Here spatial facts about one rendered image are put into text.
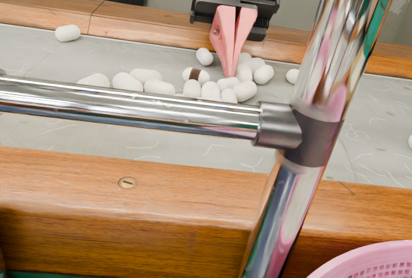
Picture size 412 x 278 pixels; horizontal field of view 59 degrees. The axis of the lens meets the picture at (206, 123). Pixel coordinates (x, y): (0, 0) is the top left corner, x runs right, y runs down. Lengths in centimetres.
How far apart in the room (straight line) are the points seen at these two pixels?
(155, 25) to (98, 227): 38
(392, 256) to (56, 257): 19
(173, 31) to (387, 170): 34
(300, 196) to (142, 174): 11
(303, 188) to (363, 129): 26
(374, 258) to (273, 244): 7
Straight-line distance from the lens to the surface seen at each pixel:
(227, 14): 42
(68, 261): 24
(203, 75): 41
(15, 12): 58
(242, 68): 44
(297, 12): 250
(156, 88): 37
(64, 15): 56
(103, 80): 37
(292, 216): 17
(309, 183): 16
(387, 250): 23
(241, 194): 23
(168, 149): 30
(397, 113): 49
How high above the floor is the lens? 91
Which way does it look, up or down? 30 degrees down
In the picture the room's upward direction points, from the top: 10 degrees clockwise
